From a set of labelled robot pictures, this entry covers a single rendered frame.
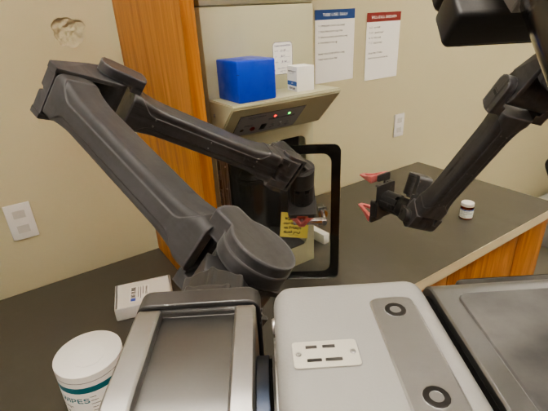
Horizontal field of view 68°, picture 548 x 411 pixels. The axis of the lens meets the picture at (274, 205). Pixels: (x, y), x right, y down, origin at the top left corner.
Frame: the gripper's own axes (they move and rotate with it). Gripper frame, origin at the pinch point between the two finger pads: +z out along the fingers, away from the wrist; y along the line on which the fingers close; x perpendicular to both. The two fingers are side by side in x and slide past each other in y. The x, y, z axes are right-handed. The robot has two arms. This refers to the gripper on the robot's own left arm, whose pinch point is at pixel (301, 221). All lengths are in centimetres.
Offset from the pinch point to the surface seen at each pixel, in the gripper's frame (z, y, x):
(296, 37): -30.1, -36.9, 0.0
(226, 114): -26.6, -10.5, -16.7
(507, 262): 60, -22, 83
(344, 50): 7, -94, 22
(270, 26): -34.7, -34.0, -6.5
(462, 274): 45, -9, 57
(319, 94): -23.0, -21.9, 5.2
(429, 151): 76, -104, 75
